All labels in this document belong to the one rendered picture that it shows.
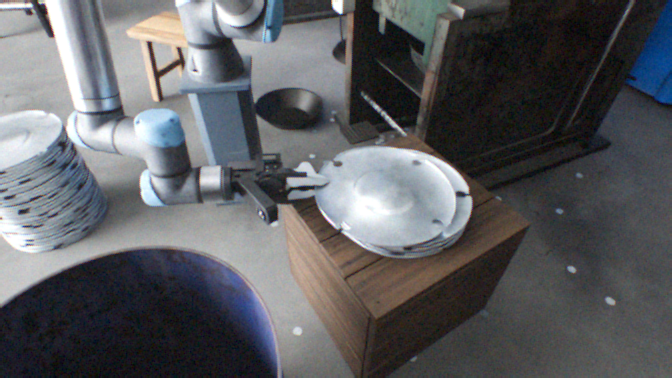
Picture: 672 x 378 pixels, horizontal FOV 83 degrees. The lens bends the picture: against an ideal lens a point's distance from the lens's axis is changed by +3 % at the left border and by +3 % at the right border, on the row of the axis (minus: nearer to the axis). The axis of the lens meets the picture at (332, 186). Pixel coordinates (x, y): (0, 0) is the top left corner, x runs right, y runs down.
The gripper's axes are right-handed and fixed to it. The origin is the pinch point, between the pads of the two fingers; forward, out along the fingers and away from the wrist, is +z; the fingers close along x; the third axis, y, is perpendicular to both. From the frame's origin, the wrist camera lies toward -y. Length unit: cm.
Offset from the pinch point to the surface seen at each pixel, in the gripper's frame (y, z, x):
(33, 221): 25, -79, 32
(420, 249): -16.8, 16.0, 1.8
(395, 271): -18.9, 11.3, 5.1
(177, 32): 107, -47, 10
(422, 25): 47, 33, -15
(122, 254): -17.8, -33.3, -4.9
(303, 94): 99, 4, 36
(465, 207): -8.3, 28.0, 0.6
